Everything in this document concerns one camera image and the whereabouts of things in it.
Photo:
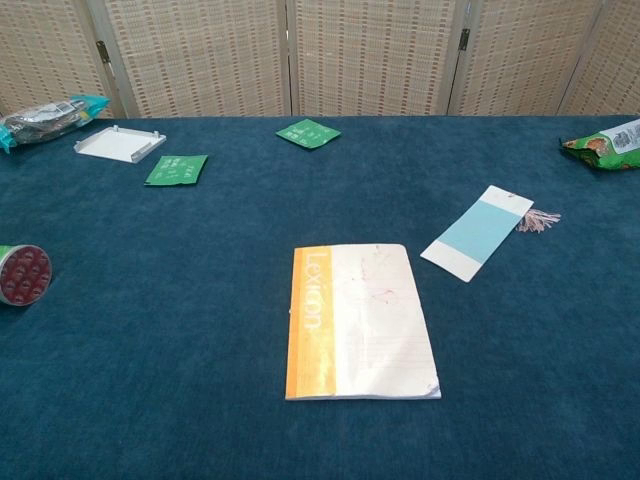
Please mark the white paper sheet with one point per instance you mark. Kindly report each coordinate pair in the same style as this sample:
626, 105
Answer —
370, 325

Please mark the light blue tasselled bookmark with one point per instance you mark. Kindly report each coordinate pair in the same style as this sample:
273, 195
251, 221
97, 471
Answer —
470, 235

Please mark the green sachet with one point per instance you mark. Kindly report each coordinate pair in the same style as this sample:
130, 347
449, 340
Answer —
307, 134
175, 170

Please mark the dark blue tablecloth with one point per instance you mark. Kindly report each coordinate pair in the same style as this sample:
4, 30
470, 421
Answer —
150, 300

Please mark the woven folding screen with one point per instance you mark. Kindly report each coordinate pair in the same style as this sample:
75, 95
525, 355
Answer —
200, 50

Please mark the white square plastic tray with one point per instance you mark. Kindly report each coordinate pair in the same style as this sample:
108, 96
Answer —
115, 145

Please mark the green chip can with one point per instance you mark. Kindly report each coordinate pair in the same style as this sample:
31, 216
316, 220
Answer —
25, 275

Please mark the green snack bag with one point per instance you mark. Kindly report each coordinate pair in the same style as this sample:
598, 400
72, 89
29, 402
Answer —
605, 150

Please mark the teal snack bag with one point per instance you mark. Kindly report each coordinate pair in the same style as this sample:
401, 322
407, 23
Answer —
45, 120

